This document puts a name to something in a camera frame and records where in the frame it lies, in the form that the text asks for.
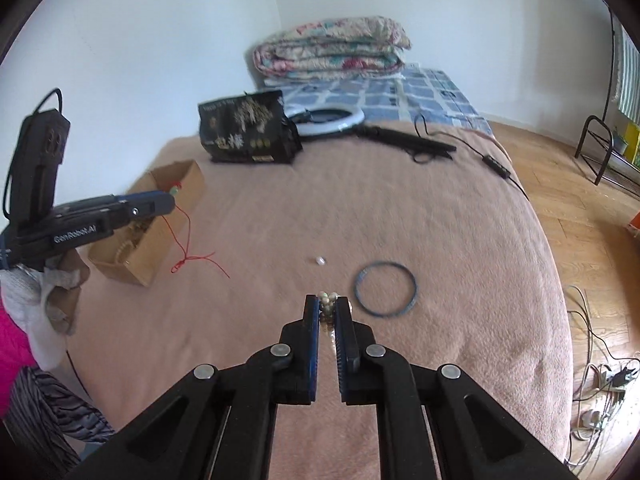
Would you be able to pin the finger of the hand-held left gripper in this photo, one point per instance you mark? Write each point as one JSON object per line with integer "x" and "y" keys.
{"x": 150, "y": 204}

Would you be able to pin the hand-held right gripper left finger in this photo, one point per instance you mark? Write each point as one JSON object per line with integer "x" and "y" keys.
{"x": 314, "y": 340}

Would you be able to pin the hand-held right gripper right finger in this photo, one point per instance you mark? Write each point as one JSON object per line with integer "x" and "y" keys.
{"x": 340, "y": 350}

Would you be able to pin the cardboard box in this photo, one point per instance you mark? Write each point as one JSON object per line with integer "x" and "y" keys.
{"x": 150, "y": 265}

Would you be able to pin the person's left hand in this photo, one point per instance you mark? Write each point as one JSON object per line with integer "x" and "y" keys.
{"x": 40, "y": 300}

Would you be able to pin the dark round bangle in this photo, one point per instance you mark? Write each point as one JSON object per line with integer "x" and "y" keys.
{"x": 357, "y": 291}

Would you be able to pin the black snack bag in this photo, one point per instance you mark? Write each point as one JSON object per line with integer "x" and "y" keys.
{"x": 245, "y": 125}

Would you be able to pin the brown blanket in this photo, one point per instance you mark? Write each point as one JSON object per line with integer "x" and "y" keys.
{"x": 400, "y": 200}

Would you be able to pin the black folded tripod stand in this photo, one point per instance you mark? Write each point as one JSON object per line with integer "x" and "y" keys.
{"x": 400, "y": 138}

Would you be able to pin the striped patterned pants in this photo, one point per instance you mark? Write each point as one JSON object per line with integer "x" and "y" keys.
{"x": 45, "y": 410}

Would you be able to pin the folded floral quilt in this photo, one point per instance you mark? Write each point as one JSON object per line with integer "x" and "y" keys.
{"x": 330, "y": 45}

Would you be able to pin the white power strip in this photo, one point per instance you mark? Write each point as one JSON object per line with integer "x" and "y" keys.
{"x": 597, "y": 382}

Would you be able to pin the blue plaid bed sheet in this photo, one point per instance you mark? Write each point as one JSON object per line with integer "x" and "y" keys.
{"x": 425, "y": 95}

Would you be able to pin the black plug-in charger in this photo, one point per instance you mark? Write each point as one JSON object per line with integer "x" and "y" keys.
{"x": 620, "y": 375}

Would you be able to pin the orange cloth covered table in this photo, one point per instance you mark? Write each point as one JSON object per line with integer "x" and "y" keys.
{"x": 636, "y": 225}

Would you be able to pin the black metal clothes rack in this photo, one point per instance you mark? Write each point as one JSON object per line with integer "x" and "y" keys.
{"x": 597, "y": 117}

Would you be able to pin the green pot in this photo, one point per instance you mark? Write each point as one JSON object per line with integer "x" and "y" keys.
{"x": 620, "y": 142}

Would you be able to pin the yellow box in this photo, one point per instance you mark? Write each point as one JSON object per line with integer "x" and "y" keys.
{"x": 634, "y": 142}

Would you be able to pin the striped hanging towel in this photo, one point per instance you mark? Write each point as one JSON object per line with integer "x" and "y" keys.
{"x": 631, "y": 75}

